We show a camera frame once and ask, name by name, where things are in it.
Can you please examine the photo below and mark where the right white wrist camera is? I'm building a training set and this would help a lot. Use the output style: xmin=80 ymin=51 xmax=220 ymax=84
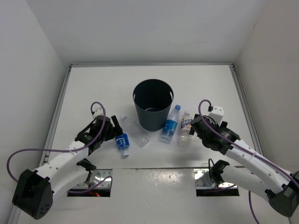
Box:
xmin=208 ymin=105 xmax=224 ymax=125

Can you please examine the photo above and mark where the short blue label bottle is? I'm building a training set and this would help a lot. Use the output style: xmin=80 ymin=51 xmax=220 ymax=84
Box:
xmin=115 ymin=135 xmax=130 ymax=158

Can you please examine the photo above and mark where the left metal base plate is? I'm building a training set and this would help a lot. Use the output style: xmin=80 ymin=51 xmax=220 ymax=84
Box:
xmin=83 ymin=169 xmax=113 ymax=189

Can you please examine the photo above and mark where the tall blue cap bottle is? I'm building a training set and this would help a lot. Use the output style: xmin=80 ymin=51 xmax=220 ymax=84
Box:
xmin=159 ymin=105 xmax=181 ymax=144

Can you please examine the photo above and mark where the black thin cable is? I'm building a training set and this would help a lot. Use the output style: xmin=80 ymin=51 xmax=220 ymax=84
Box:
xmin=207 ymin=158 xmax=221 ymax=187

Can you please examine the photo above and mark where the clear crushed plastic bottle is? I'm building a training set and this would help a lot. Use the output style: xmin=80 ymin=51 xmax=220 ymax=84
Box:
xmin=121 ymin=115 xmax=150 ymax=147

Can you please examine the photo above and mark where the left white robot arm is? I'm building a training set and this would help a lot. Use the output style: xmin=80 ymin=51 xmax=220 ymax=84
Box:
xmin=12 ymin=115 xmax=123 ymax=220

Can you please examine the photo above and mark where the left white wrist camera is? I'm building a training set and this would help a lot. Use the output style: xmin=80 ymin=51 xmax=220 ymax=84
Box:
xmin=93 ymin=111 xmax=103 ymax=119

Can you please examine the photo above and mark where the metal base plate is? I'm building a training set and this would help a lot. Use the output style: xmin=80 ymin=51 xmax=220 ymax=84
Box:
xmin=193 ymin=168 xmax=237 ymax=190
xmin=83 ymin=169 xmax=113 ymax=189

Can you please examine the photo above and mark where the left aluminium frame rail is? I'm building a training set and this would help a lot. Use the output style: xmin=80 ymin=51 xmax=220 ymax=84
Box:
xmin=39 ymin=65 xmax=72 ymax=165

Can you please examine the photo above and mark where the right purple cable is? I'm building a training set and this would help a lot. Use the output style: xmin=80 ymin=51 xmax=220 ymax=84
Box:
xmin=198 ymin=99 xmax=299 ymax=224

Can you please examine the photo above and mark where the dark grey plastic bin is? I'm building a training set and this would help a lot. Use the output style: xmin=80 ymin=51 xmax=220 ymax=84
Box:
xmin=133 ymin=79 xmax=174 ymax=132

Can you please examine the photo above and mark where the right aluminium frame rail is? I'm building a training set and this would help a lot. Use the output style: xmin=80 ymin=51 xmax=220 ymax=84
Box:
xmin=229 ymin=63 xmax=264 ymax=155

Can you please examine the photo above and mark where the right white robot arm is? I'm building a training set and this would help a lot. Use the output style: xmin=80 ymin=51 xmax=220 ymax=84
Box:
xmin=191 ymin=114 xmax=299 ymax=217

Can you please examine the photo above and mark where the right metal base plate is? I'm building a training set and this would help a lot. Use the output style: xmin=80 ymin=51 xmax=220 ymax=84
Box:
xmin=193 ymin=168 xmax=237 ymax=190

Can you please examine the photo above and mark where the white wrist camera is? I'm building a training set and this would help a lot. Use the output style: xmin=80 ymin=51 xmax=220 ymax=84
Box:
xmin=93 ymin=111 xmax=103 ymax=119
xmin=208 ymin=105 xmax=224 ymax=125

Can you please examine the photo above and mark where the orange white label bottle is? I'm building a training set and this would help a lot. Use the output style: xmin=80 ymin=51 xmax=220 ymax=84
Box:
xmin=178 ymin=111 xmax=192 ymax=147

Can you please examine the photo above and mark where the aluminium frame rail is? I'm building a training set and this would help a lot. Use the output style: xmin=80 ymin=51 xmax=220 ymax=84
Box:
xmin=39 ymin=65 xmax=72 ymax=165
xmin=229 ymin=63 xmax=264 ymax=155

